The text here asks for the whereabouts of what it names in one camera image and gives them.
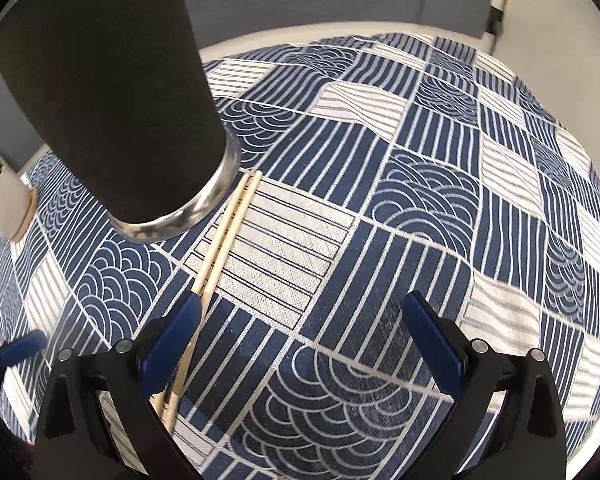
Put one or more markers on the blue white patterned tablecloth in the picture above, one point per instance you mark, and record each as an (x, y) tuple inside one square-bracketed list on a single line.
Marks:
[(380, 210)]

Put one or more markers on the black wall plug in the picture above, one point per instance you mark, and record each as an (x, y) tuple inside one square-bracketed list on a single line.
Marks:
[(495, 19)]

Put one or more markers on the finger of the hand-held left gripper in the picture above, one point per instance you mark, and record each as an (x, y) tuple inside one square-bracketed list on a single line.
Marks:
[(22, 349)]

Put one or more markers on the round wooden coaster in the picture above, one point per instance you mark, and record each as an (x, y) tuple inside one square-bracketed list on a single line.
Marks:
[(26, 215)]

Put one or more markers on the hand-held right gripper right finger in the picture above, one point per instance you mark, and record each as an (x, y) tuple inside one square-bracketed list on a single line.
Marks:
[(432, 342)]

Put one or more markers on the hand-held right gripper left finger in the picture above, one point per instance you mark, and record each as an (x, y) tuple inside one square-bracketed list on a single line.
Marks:
[(175, 340)]

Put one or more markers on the black cylindrical utensil holder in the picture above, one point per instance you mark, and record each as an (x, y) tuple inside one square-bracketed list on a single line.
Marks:
[(105, 85)]

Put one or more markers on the white cabinet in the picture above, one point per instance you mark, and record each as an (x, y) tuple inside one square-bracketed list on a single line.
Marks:
[(555, 60)]

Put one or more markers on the small plant in white pot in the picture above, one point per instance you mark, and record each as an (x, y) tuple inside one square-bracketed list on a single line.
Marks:
[(7, 200)]

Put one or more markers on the light bamboo chopstick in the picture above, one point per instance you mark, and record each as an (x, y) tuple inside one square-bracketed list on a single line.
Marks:
[(220, 235), (232, 237)]

